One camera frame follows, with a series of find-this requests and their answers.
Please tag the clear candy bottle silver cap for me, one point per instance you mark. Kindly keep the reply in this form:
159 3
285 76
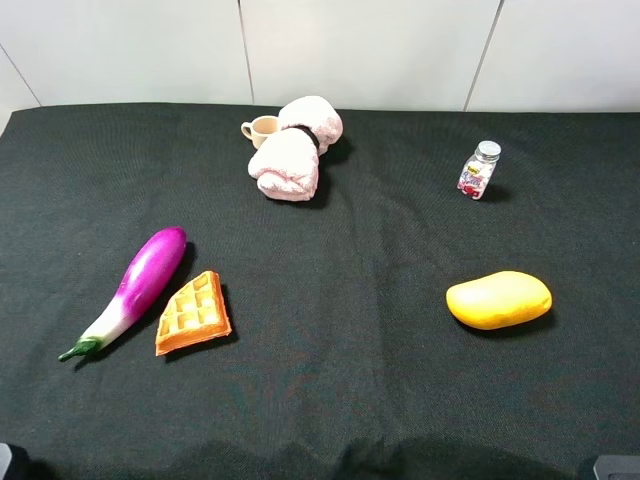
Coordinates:
478 169

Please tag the pink rolled towel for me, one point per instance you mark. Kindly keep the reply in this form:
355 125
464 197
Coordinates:
286 165

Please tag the beige small cup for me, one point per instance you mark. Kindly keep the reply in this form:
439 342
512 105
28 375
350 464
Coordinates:
259 129

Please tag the orange toy waffle slice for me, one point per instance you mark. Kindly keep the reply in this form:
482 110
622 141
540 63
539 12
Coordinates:
195 313

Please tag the black table cloth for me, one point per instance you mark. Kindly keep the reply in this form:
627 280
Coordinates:
344 361

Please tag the purple toy eggplant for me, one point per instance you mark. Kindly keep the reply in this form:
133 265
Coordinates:
144 280

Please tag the yellow toy mango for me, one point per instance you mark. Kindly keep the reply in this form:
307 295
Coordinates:
499 300

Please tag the grey right base corner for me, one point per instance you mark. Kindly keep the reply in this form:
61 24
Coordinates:
617 467

